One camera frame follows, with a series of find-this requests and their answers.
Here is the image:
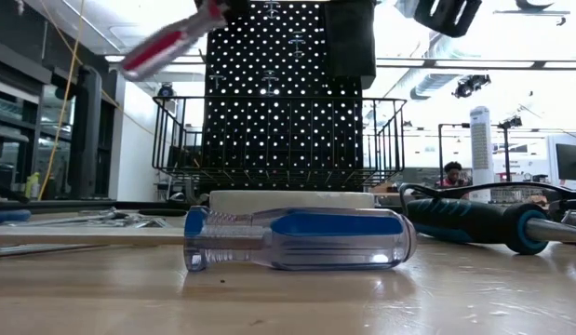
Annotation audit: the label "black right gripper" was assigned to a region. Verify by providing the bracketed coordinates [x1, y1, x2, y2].
[412, 0, 483, 39]

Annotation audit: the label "blue clear-handled screwdriver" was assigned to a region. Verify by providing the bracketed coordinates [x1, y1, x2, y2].
[0, 205, 418, 274]

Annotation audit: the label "red clear-handled screwdriver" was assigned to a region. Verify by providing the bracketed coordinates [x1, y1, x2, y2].
[118, 0, 229, 83]

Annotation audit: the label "silver combination wrench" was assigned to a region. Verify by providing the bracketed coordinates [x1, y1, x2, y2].
[96, 214, 173, 230]
[89, 207, 130, 220]
[3, 211, 130, 228]

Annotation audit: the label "black ceiling spotlight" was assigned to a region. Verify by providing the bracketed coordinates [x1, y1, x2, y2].
[451, 74, 492, 100]

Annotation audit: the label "tall black pegboard bin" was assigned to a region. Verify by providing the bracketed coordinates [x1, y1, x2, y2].
[323, 0, 378, 90]

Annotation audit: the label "white tower fan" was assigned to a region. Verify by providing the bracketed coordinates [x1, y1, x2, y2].
[468, 105, 496, 204]

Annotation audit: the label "person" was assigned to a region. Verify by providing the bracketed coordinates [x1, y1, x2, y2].
[436, 160, 471, 190]

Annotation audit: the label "black computer monitor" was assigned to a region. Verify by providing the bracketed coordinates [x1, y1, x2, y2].
[555, 142, 576, 182]

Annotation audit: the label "black metal pegboard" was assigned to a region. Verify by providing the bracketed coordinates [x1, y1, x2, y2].
[202, 0, 378, 193]

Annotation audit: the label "white masking tape roll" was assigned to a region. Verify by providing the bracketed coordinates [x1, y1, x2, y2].
[208, 189, 377, 216]

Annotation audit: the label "round black lamp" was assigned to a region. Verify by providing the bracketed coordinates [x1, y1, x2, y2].
[155, 82, 178, 100]

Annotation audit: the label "yellow-green spray bottle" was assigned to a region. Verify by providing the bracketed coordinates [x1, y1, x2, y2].
[24, 171, 41, 200]

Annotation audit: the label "red and blue pliers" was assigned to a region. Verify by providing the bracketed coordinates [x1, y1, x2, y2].
[0, 208, 33, 225]

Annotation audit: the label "black pole frame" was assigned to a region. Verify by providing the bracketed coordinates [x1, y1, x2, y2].
[437, 122, 471, 187]

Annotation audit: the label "black stand with camera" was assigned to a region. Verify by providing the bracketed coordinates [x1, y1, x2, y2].
[497, 114, 524, 183]

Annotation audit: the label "black teal-handled screwdriver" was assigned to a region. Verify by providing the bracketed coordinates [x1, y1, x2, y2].
[405, 197, 576, 256]

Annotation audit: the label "black wire basket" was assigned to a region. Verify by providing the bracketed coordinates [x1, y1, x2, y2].
[151, 95, 409, 190]

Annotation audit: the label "black-handled silver pliers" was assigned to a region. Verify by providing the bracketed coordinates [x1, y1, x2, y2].
[137, 208, 190, 218]

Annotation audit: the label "yellow cable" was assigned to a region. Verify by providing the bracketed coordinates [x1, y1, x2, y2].
[37, 0, 87, 202]

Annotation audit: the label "black pipe post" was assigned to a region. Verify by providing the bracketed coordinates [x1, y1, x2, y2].
[67, 64, 103, 200]

